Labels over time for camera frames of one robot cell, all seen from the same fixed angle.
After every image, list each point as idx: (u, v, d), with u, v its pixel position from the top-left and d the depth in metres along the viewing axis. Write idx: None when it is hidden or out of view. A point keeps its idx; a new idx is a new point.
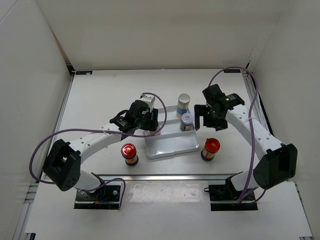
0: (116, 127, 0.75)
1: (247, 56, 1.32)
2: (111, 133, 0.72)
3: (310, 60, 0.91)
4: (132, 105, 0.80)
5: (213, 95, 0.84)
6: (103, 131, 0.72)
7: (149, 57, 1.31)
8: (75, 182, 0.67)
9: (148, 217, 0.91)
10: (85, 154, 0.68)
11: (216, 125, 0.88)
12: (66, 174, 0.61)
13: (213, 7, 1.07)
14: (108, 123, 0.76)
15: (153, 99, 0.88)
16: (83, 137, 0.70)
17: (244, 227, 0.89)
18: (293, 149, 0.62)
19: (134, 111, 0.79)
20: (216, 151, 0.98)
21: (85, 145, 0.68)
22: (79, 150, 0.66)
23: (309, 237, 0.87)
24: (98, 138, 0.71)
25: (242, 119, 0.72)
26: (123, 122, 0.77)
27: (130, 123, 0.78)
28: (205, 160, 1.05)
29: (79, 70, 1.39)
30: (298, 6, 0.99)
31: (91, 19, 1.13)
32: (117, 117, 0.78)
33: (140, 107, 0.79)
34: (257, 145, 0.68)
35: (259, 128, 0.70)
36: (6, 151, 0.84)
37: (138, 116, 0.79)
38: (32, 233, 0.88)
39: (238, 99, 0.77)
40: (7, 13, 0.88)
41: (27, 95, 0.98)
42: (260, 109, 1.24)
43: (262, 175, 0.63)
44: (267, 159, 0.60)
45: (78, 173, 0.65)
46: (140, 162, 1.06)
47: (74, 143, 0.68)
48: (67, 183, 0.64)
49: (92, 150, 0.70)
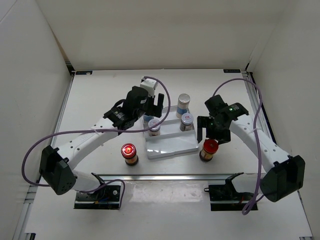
0: (109, 123, 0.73)
1: (248, 56, 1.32)
2: (103, 131, 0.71)
3: (310, 60, 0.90)
4: (128, 94, 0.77)
5: (216, 105, 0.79)
6: (94, 130, 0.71)
7: (149, 57, 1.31)
8: (72, 185, 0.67)
9: (148, 217, 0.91)
10: (77, 159, 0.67)
11: (219, 137, 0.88)
12: (59, 180, 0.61)
13: (213, 7, 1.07)
14: (102, 119, 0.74)
15: (156, 83, 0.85)
16: (73, 141, 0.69)
17: (244, 227, 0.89)
18: (300, 161, 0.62)
19: (131, 103, 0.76)
20: (214, 152, 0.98)
21: (74, 149, 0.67)
22: (67, 157, 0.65)
23: (309, 237, 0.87)
24: (89, 140, 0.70)
25: (246, 130, 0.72)
26: (118, 115, 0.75)
27: (126, 115, 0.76)
28: (203, 161, 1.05)
29: (79, 70, 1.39)
30: (298, 6, 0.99)
31: (91, 19, 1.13)
32: (113, 109, 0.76)
33: (137, 97, 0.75)
34: (264, 157, 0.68)
35: (265, 139, 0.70)
36: (6, 151, 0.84)
37: (136, 107, 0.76)
38: (32, 233, 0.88)
39: (241, 109, 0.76)
40: (7, 13, 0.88)
41: (27, 95, 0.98)
42: (260, 109, 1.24)
43: (269, 187, 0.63)
44: (274, 172, 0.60)
45: (73, 177, 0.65)
46: (140, 162, 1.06)
47: (63, 148, 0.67)
48: (63, 188, 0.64)
49: (84, 152, 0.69)
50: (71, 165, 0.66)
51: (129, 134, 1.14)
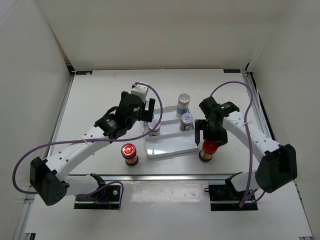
0: (100, 132, 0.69)
1: (248, 56, 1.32)
2: (93, 141, 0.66)
3: (310, 60, 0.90)
4: (121, 102, 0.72)
5: (209, 106, 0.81)
6: (84, 140, 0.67)
7: (149, 58, 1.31)
8: (64, 194, 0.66)
9: (148, 217, 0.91)
10: (66, 170, 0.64)
11: (217, 139, 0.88)
12: (48, 192, 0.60)
13: (213, 7, 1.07)
14: (93, 127, 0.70)
15: (148, 88, 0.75)
16: (62, 152, 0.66)
17: (244, 227, 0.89)
18: (290, 149, 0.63)
19: (124, 110, 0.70)
20: (213, 152, 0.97)
21: (63, 161, 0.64)
22: (55, 169, 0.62)
23: (309, 237, 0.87)
24: (78, 150, 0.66)
25: (238, 124, 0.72)
26: (110, 123, 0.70)
27: (119, 123, 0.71)
28: (204, 161, 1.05)
29: (79, 70, 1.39)
30: (298, 6, 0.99)
31: (91, 19, 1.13)
32: (105, 117, 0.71)
33: (130, 105, 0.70)
34: (255, 148, 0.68)
35: (255, 131, 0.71)
36: (6, 151, 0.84)
37: (129, 115, 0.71)
38: (32, 233, 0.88)
39: (233, 106, 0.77)
40: (7, 13, 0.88)
41: (27, 95, 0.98)
42: (260, 109, 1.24)
43: (264, 179, 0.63)
44: (266, 161, 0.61)
45: (63, 188, 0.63)
46: (140, 162, 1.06)
47: (51, 160, 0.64)
48: (53, 198, 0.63)
49: (73, 163, 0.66)
50: (60, 177, 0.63)
51: (128, 134, 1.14)
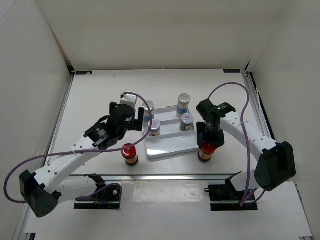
0: (90, 143, 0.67)
1: (248, 56, 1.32)
2: (82, 152, 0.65)
3: (310, 60, 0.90)
4: (113, 111, 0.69)
5: (206, 108, 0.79)
6: (73, 152, 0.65)
7: (149, 58, 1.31)
8: (55, 205, 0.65)
9: (148, 217, 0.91)
10: (55, 183, 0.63)
11: (214, 140, 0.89)
12: (37, 207, 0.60)
13: (213, 7, 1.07)
14: (83, 138, 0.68)
15: (137, 98, 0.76)
16: (51, 164, 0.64)
17: (244, 227, 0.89)
18: (288, 147, 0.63)
19: (115, 120, 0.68)
20: (212, 152, 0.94)
21: (52, 174, 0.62)
22: (44, 183, 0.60)
23: (309, 237, 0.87)
24: (68, 162, 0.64)
25: (234, 124, 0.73)
26: (100, 133, 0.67)
27: (110, 132, 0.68)
28: (202, 160, 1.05)
29: (79, 70, 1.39)
30: (298, 6, 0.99)
31: (91, 19, 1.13)
32: (96, 126, 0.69)
33: (123, 114, 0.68)
34: (253, 147, 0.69)
35: (252, 130, 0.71)
36: (6, 151, 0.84)
37: (121, 125, 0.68)
38: (32, 233, 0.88)
39: (229, 107, 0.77)
40: (7, 13, 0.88)
41: (27, 95, 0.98)
42: (260, 109, 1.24)
43: (263, 177, 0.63)
44: (264, 159, 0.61)
45: (54, 200, 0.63)
46: (140, 162, 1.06)
47: (40, 173, 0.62)
48: (44, 210, 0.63)
49: (63, 176, 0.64)
50: (49, 190, 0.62)
51: (128, 134, 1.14)
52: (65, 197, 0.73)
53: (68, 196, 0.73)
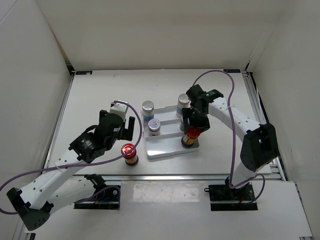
0: (75, 156, 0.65)
1: (248, 55, 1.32)
2: (67, 167, 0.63)
3: (310, 60, 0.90)
4: (101, 120, 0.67)
5: (196, 94, 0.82)
6: (57, 167, 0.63)
7: (149, 58, 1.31)
8: (47, 217, 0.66)
9: (148, 217, 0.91)
10: (42, 200, 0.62)
11: (201, 125, 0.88)
12: (26, 223, 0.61)
13: (212, 6, 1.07)
14: (67, 151, 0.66)
15: (128, 107, 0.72)
16: (36, 181, 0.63)
17: (244, 227, 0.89)
18: (271, 128, 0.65)
19: (103, 130, 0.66)
20: (195, 137, 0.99)
21: (37, 191, 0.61)
22: (29, 201, 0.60)
23: (309, 237, 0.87)
24: (52, 179, 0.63)
25: (221, 108, 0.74)
26: (85, 144, 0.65)
27: (96, 143, 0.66)
28: (185, 146, 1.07)
29: (79, 70, 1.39)
30: (298, 6, 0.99)
31: (91, 20, 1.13)
32: (81, 137, 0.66)
33: (110, 124, 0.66)
34: (238, 129, 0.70)
35: (238, 113, 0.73)
36: (6, 152, 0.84)
37: (109, 135, 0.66)
38: (32, 233, 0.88)
39: (217, 93, 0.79)
40: (7, 13, 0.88)
41: (27, 95, 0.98)
42: (260, 109, 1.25)
43: (248, 157, 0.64)
44: (247, 139, 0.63)
45: (44, 214, 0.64)
46: (139, 162, 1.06)
47: (26, 190, 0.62)
48: (35, 224, 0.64)
49: (49, 191, 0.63)
50: (36, 207, 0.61)
51: None
52: (63, 203, 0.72)
53: (65, 201, 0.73)
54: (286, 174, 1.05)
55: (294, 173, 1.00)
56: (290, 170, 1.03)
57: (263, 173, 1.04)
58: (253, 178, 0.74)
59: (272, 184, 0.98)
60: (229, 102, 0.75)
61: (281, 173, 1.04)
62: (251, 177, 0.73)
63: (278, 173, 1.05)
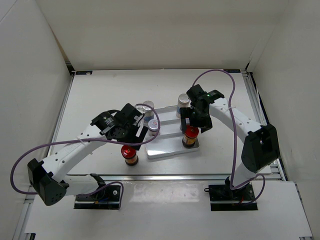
0: (97, 132, 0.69)
1: (248, 56, 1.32)
2: (89, 140, 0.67)
3: (310, 60, 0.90)
4: (125, 106, 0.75)
5: (196, 94, 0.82)
6: (80, 140, 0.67)
7: (149, 58, 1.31)
8: (64, 193, 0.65)
9: (148, 217, 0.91)
10: (63, 171, 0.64)
11: (202, 125, 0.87)
12: (46, 195, 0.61)
13: (212, 7, 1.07)
14: (89, 126, 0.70)
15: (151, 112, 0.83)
16: (58, 153, 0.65)
17: (244, 227, 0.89)
18: (272, 129, 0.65)
19: (126, 114, 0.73)
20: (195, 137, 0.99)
21: (59, 162, 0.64)
22: (52, 171, 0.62)
23: (309, 237, 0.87)
24: (74, 151, 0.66)
25: (222, 109, 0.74)
26: (107, 121, 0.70)
27: (117, 121, 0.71)
28: (186, 146, 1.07)
29: (79, 70, 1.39)
30: (298, 7, 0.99)
31: (92, 20, 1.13)
32: (104, 115, 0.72)
33: (134, 110, 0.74)
34: (239, 130, 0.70)
35: (239, 114, 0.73)
36: (6, 152, 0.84)
37: (129, 120, 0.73)
38: (32, 233, 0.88)
39: (218, 94, 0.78)
40: (7, 13, 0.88)
41: (27, 95, 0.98)
42: (260, 109, 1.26)
43: (249, 158, 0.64)
44: (249, 141, 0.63)
45: (62, 189, 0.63)
46: (139, 162, 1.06)
47: (48, 161, 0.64)
48: (53, 198, 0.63)
49: (70, 163, 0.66)
50: (57, 178, 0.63)
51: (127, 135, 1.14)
52: None
53: (71, 191, 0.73)
54: (286, 174, 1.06)
55: (294, 174, 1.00)
56: (290, 170, 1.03)
57: (263, 173, 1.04)
58: (254, 179, 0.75)
59: (272, 184, 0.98)
60: (230, 103, 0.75)
61: (282, 173, 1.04)
62: (252, 177, 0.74)
63: (278, 173, 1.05)
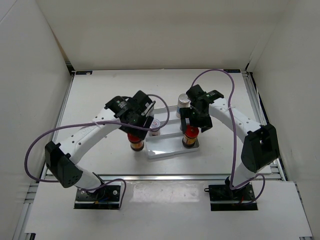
0: (111, 116, 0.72)
1: (248, 56, 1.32)
2: (105, 123, 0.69)
3: (309, 59, 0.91)
4: (138, 92, 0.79)
5: (196, 94, 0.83)
6: (95, 123, 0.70)
7: (149, 58, 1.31)
8: (80, 176, 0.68)
9: (148, 217, 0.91)
10: (79, 153, 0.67)
11: (202, 125, 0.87)
12: (63, 175, 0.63)
13: (212, 7, 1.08)
14: (103, 110, 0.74)
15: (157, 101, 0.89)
16: (74, 135, 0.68)
17: (244, 227, 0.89)
18: (272, 129, 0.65)
19: (138, 99, 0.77)
20: (195, 137, 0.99)
21: (76, 144, 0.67)
22: (69, 153, 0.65)
23: (309, 237, 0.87)
24: (90, 133, 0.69)
25: (222, 109, 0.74)
26: (121, 105, 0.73)
27: (130, 105, 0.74)
28: (186, 146, 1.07)
29: (79, 70, 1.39)
30: (298, 7, 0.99)
31: (92, 20, 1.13)
32: (117, 99, 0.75)
33: (146, 97, 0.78)
34: (239, 129, 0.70)
35: (239, 114, 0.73)
36: (6, 151, 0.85)
37: (141, 106, 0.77)
38: (32, 233, 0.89)
39: (218, 94, 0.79)
40: (7, 13, 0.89)
41: (27, 95, 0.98)
42: (260, 109, 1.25)
43: (249, 158, 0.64)
44: (249, 140, 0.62)
45: (77, 171, 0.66)
46: (140, 161, 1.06)
47: (64, 144, 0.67)
48: (70, 180, 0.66)
49: (86, 146, 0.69)
50: (74, 159, 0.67)
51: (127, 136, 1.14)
52: None
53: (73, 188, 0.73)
54: (286, 174, 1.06)
55: (294, 173, 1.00)
56: (290, 170, 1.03)
57: (263, 173, 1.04)
58: (252, 179, 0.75)
59: (272, 184, 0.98)
60: (230, 103, 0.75)
61: (282, 173, 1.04)
62: (251, 177, 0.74)
63: (278, 173, 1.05)
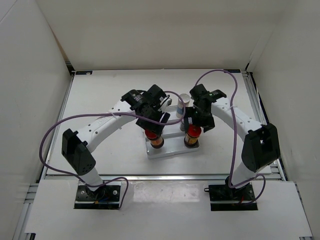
0: (127, 107, 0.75)
1: (248, 56, 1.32)
2: (121, 114, 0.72)
3: (309, 60, 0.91)
4: (153, 86, 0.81)
5: (199, 93, 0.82)
6: (112, 114, 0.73)
7: (149, 58, 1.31)
8: (93, 165, 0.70)
9: (148, 217, 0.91)
10: (95, 142, 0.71)
11: (204, 124, 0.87)
12: (79, 163, 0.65)
13: (212, 7, 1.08)
14: (119, 102, 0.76)
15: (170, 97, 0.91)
16: (91, 125, 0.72)
17: (244, 227, 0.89)
18: (273, 129, 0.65)
19: (153, 93, 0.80)
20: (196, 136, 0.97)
21: (92, 133, 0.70)
22: (86, 140, 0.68)
23: (309, 237, 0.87)
24: (106, 123, 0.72)
25: (224, 108, 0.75)
26: (136, 98, 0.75)
27: (145, 99, 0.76)
28: (188, 146, 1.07)
29: (79, 70, 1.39)
30: (298, 7, 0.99)
31: (92, 20, 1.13)
32: (132, 92, 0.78)
33: (161, 91, 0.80)
34: (239, 129, 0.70)
35: (240, 113, 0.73)
36: (6, 151, 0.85)
37: (156, 100, 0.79)
38: (32, 233, 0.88)
39: (220, 93, 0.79)
40: (7, 13, 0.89)
41: (28, 95, 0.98)
42: (260, 109, 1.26)
43: (249, 157, 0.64)
44: (249, 140, 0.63)
45: (92, 160, 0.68)
46: (140, 161, 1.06)
47: (82, 132, 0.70)
48: (84, 168, 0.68)
49: (101, 136, 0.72)
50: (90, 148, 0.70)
51: (127, 135, 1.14)
52: None
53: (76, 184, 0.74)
54: (286, 174, 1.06)
55: (294, 173, 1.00)
56: (290, 170, 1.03)
57: (263, 173, 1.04)
58: (253, 179, 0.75)
59: (272, 184, 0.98)
60: (232, 102, 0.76)
61: (282, 173, 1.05)
62: (251, 177, 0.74)
63: (278, 173, 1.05)
